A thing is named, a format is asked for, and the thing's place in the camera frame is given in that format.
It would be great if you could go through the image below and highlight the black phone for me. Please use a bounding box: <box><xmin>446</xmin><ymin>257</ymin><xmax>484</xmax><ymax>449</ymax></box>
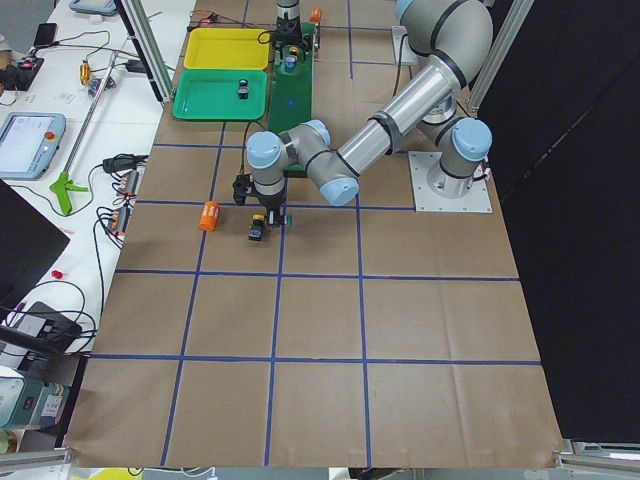
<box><xmin>33</xmin><ymin>22</ymin><xmax>58</xmax><ymax>48</ymax></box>

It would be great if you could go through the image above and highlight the black power adapter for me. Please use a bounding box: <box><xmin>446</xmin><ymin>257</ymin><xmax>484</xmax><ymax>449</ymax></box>
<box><xmin>102</xmin><ymin>153</ymin><xmax>149</xmax><ymax>174</ymax></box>

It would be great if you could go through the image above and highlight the orange 4680 cylinder on table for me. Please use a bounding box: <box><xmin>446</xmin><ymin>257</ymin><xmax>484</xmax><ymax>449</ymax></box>
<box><xmin>199</xmin><ymin>201</ymin><xmax>221</xmax><ymax>232</ymax></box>

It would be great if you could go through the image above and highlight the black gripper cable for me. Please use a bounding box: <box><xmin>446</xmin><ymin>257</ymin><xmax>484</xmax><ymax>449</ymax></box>
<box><xmin>237</xmin><ymin>118</ymin><xmax>269</xmax><ymax>176</ymax></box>

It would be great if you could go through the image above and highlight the red black wire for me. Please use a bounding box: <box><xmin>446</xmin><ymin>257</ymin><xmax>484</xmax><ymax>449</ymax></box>
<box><xmin>195</xmin><ymin>12</ymin><xmax>276</xmax><ymax>27</ymax></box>

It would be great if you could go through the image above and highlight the blue teach pendant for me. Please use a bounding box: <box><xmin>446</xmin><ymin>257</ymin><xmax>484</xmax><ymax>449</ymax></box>
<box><xmin>1</xmin><ymin>112</ymin><xmax>66</xmax><ymax>180</ymax></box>

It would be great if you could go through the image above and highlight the yellow push button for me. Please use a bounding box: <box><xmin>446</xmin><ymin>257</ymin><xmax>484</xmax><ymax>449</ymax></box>
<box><xmin>248</xmin><ymin>214</ymin><xmax>266</xmax><ymax>241</ymax></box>
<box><xmin>284</xmin><ymin>46</ymin><xmax>299</xmax><ymax>70</ymax></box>

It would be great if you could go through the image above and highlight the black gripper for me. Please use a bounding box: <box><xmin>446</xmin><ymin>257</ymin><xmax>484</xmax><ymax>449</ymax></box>
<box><xmin>272</xmin><ymin>17</ymin><xmax>303</xmax><ymax>50</ymax></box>
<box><xmin>232</xmin><ymin>174</ymin><xmax>290</xmax><ymax>228</ymax></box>

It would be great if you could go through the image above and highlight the green conveyor belt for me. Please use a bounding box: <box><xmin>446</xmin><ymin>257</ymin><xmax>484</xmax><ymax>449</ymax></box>
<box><xmin>267</xmin><ymin>20</ymin><xmax>321</xmax><ymax>174</ymax></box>

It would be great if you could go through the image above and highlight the yellow plastic tray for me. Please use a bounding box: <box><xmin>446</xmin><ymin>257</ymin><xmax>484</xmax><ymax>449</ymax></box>
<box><xmin>183</xmin><ymin>28</ymin><xmax>270</xmax><ymax>70</ymax></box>

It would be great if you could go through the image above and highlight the aluminium frame post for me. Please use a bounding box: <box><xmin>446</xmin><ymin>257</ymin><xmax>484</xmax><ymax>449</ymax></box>
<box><xmin>114</xmin><ymin>0</ymin><xmax>174</xmax><ymax>104</ymax></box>

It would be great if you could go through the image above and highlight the green handled reacher tool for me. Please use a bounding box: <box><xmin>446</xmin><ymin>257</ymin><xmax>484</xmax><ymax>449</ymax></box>
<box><xmin>49</xmin><ymin>51</ymin><xmax>118</xmax><ymax>216</ymax></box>

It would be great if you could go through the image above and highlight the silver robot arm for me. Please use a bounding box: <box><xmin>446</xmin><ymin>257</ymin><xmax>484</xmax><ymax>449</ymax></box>
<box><xmin>272</xmin><ymin>0</ymin><xmax>302</xmax><ymax>48</ymax></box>
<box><xmin>233</xmin><ymin>1</ymin><xmax>493</xmax><ymax>226</ymax></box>

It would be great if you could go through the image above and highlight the orange 4680 cylinder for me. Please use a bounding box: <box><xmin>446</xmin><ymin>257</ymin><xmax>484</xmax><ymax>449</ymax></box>
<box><xmin>309</xmin><ymin>6</ymin><xmax>323</xmax><ymax>25</ymax></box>
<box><xmin>199</xmin><ymin>201</ymin><xmax>221</xmax><ymax>232</ymax></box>

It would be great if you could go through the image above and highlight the orange connector block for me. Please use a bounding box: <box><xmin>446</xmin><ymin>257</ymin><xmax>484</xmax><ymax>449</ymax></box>
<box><xmin>109</xmin><ymin>205</ymin><xmax>131</xmax><ymax>236</ymax></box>

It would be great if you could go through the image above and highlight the black monitor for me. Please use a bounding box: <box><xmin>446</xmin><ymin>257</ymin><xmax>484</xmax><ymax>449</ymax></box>
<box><xmin>0</xmin><ymin>181</ymin><xmax>70</xmax><ymax>308</ymax></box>

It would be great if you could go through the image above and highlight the green plastic tray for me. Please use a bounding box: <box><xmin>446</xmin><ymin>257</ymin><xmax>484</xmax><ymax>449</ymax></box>
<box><xmin>172</xmin><ymin>69</ymin><xmax>268</xmax><ymax>121</ymax></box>

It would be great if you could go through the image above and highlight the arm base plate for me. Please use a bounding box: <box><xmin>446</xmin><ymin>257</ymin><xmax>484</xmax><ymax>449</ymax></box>
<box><xmin>408</xmin><ymin>151</ymin><xmax>493</xmax><ymax>214</ymax></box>

